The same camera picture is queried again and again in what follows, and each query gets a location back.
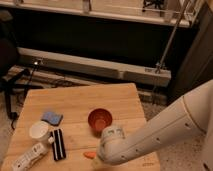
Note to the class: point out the black office chair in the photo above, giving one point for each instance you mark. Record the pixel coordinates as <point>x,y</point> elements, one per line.
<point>9,57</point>

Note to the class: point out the white cup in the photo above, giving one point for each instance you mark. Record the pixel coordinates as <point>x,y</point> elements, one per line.
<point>39,131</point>

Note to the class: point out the black striped eraser block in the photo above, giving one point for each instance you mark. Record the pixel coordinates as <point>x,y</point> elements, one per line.
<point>58,147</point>

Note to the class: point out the metal pole stand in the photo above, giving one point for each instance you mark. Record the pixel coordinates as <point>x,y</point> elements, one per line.
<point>159,65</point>

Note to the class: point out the blue sponge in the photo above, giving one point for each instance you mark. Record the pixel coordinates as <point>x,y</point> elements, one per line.
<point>52,118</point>

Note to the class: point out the orange pepper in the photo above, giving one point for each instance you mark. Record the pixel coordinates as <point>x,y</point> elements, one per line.
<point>90,155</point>

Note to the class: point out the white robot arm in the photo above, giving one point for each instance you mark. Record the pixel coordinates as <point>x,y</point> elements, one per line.
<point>190,115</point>

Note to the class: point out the red-brown bowl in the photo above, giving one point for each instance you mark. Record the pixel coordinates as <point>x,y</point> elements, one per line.
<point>99,119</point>

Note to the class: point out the white baseboard heater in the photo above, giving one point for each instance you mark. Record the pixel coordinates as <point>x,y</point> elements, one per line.
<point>140,74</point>

